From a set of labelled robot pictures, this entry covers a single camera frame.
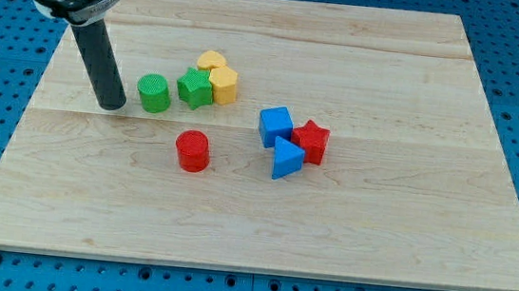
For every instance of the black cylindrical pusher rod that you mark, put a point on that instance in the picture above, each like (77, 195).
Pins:
(96, 51)

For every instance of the green star block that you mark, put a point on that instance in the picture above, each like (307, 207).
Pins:
(195, 89)

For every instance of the red star block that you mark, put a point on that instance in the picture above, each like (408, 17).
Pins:
(313, 139)

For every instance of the green cylinder block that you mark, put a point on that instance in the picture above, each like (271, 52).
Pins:
(154, 93)

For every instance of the yellow heart block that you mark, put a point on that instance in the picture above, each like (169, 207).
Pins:
(211, 59)

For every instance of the yellow hexagon block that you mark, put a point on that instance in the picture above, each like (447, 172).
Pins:
(224, 85)

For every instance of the red cylinder block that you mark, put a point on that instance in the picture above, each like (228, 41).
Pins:
(193, 151)

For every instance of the blue cube block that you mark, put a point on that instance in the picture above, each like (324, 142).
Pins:
(273, 123)

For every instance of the wooden board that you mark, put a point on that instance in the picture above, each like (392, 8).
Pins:
(413, 189)

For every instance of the blue triangle block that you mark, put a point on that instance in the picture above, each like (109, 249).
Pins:
(288, 158)

